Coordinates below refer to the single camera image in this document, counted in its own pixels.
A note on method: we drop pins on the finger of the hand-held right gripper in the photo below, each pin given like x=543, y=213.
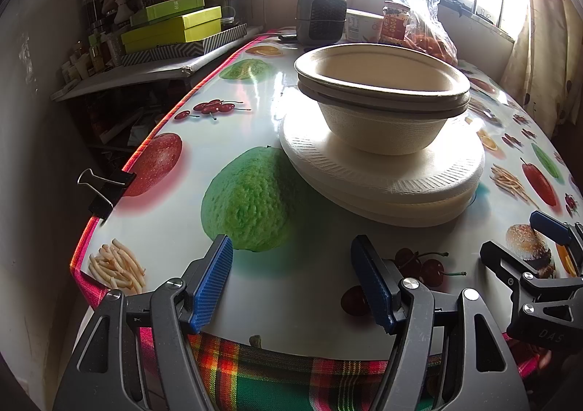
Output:
x=549, y=224
x=501, y=258

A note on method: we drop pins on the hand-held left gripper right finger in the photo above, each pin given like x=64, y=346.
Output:
x=373, y=283

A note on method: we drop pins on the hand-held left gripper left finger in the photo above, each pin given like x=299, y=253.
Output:
x=212, y=283

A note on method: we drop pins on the white paper plate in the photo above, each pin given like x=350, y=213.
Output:
x=410, y=219
x=410, y=208
x=309, y=156

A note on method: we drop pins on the small beige paper bowl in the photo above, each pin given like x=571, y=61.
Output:
x=387, y=69

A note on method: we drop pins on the plaid cloth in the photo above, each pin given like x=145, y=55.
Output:
x=282, y=379

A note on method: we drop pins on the black binder clip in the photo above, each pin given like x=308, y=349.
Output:
x=107, y=194

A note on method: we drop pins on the cream patterned curtain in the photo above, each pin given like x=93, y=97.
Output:
x=546, y=51

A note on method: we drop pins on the fruit printed table cover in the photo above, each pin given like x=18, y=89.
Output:
x=273, y=119

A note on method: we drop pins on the pile of oranges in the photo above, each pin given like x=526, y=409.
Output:
x=432, y=46

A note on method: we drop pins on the white shelf board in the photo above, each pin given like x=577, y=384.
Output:
x=150, y=71

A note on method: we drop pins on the striped black white box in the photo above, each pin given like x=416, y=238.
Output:
x=205, y=44

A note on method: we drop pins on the clear plastic bag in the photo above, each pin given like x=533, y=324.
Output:
x=423, y=5

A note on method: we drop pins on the red label glass jar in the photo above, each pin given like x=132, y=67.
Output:
x=394, y=24

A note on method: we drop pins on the white paper cup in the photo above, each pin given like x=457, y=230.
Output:
x=362, y=26

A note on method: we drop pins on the group of small bottles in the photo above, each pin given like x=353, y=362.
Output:
x=93, y=46

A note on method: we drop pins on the small grey fan heater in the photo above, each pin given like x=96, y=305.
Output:
x=325, y=14

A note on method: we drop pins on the olive green flat box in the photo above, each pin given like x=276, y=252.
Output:
x=168, y=8

